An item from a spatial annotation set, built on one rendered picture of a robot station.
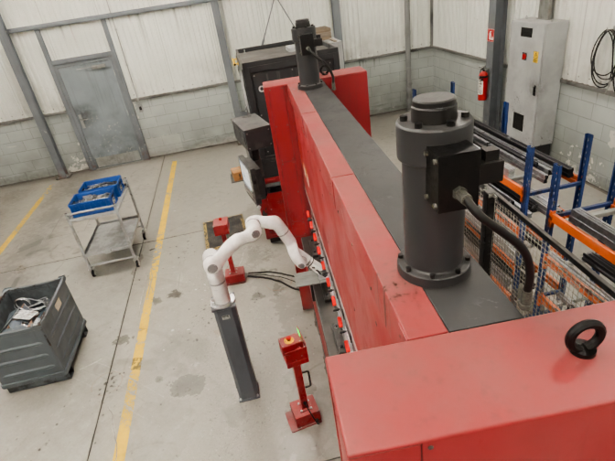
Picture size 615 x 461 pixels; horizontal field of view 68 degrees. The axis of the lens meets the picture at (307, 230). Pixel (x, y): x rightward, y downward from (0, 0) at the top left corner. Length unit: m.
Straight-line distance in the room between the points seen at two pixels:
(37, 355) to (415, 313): 4.14
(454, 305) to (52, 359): 4.19
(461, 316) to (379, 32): 9.67
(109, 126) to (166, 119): 1.15
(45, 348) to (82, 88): 6.60
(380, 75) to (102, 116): 5.98
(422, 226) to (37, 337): 4.06
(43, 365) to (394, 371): 4.25
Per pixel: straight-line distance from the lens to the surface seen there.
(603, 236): 3.26
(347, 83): 3.91
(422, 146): 1.05
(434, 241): 1.17
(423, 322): 1.13
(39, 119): 10.62
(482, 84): 8.53
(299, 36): 3.40
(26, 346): 4.85
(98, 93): 10.39
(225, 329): 3.58
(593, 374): 1.08
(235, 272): 5.42
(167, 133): 10.42
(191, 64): 10.08
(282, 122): 3.90
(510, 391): 1.01
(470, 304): 1.19
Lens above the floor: 3.05
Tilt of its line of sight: 29 degrees down
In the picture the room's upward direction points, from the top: 9 degrees counter-clockwise
